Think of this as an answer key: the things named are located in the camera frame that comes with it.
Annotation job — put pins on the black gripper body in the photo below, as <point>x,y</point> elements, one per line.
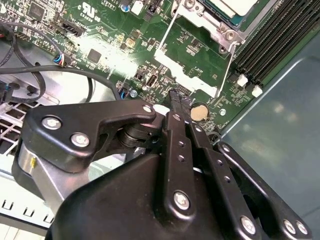
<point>112,200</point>

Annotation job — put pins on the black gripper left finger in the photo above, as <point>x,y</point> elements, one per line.
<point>75,120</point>

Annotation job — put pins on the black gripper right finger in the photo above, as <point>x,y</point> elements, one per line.
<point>212,160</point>

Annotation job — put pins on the metal socket cover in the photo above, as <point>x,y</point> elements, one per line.
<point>200,86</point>

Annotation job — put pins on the silver CPU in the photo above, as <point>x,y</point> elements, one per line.
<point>232,7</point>

